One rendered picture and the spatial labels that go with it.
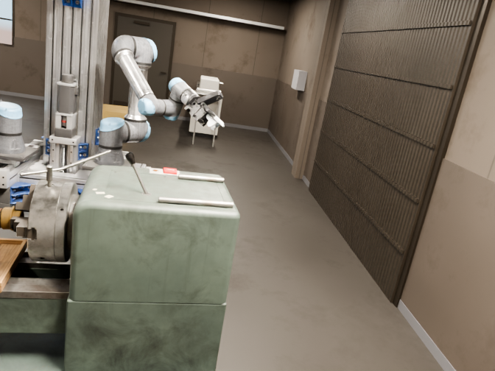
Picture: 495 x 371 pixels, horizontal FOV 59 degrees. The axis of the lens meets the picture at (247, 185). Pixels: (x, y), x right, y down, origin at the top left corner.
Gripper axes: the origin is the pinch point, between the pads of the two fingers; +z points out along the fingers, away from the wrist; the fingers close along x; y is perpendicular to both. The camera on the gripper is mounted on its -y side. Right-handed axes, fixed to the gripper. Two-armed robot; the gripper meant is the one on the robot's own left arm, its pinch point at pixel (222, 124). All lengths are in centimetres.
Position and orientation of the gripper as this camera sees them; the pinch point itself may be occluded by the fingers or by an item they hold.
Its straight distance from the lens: 193.6
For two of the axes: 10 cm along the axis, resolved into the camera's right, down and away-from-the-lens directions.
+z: 6.3, 6.5, -4.2
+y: -6.9, 7.2, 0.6
